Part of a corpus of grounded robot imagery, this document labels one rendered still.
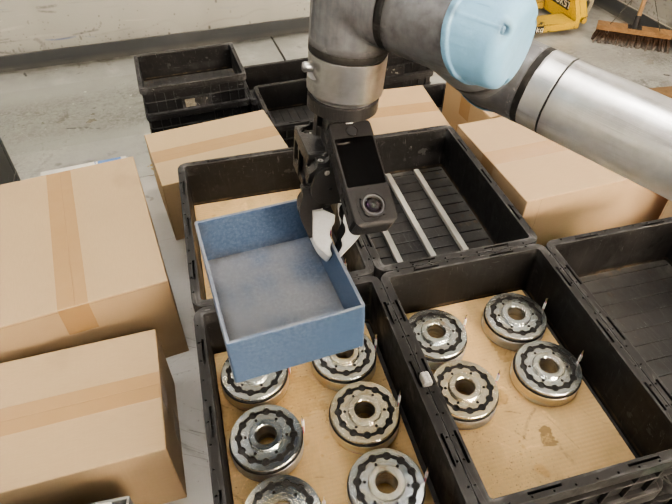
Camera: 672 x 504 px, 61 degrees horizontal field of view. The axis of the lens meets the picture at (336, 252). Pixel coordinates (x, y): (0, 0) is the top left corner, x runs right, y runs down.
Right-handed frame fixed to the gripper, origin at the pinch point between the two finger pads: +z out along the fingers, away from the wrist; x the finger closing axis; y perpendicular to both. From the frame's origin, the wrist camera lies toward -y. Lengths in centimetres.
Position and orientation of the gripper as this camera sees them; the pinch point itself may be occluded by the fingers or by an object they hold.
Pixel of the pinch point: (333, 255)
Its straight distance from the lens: 67.8
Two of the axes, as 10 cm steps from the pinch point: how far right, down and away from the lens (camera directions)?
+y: -2.9, -6.6, 6.9
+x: -9.5, 1.4, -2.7
